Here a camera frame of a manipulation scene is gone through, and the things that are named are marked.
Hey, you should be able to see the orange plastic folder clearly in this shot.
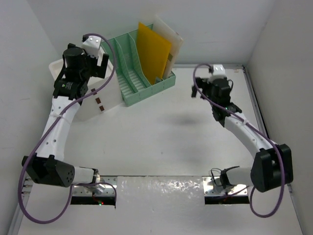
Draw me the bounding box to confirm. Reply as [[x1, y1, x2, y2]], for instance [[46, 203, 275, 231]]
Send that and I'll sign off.
[[136, 23, 172, 85]]

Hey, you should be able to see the clear document sleeve with paper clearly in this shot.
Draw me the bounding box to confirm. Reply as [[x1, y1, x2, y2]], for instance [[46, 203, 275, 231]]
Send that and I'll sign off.
[[162, 50, 179, 79]]

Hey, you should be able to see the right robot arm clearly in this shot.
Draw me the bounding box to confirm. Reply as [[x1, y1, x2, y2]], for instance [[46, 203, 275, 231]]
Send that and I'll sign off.
[[191, 77, 293, 192]]

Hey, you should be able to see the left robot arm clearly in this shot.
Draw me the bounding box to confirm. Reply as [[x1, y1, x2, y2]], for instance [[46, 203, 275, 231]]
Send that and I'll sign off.
[[22, 41, 109, 188]]

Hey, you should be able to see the white drawer cabinet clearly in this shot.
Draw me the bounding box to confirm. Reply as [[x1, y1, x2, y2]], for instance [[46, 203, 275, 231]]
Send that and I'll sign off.
[[48, 60, 123, 122]]

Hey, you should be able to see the green file organizer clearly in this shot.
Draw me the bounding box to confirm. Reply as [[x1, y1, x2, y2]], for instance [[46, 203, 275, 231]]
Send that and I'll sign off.
[[101, 30, 176, 106]]

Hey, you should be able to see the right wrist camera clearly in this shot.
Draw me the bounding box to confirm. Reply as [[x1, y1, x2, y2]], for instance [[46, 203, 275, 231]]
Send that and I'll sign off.
[[209, 64, 227, 81]]

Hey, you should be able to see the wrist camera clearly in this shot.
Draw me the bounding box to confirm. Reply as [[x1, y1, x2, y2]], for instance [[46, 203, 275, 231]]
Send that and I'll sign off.
[[209, 64, 227, 81], [81, 35, 101, 58]]

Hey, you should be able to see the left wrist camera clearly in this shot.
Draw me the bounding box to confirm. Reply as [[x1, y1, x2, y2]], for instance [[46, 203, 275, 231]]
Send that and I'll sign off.
[[81, 35, 101, 58]]

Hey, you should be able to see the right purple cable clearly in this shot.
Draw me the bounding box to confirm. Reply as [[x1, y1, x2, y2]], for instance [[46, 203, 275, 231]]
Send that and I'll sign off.
[[192, 63, 287, 218]]

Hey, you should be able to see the purple cable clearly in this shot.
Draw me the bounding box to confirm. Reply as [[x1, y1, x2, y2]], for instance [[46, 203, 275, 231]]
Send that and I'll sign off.
[[192, 63, 287, 218], [19, 33, 117, 224]]

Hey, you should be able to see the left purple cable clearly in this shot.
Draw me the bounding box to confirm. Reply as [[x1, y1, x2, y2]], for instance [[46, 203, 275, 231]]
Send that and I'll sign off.
[[19, 33, 117, 224]]

